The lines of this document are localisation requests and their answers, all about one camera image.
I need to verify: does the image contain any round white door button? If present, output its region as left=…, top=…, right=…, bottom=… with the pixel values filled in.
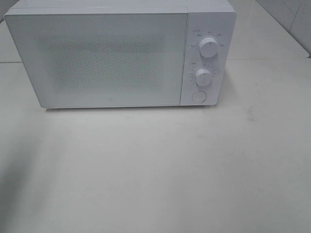
left=192, top=91, right=207, bottom=103

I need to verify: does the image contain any white timer knob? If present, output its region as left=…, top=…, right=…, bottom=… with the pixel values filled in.
left=194, top=68, right=212, bottom=86

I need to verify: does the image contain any white microwave door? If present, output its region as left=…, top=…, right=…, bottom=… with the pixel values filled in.
left=6, top=14, right=188, bottom=108

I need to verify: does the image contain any upper white power knob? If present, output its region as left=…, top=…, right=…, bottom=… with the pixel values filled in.
left=198, top=35, right=219, bottom=58

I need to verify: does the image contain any white microwave oven body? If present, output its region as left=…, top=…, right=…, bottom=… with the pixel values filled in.
left=4, top=0, right=237, bottom=107

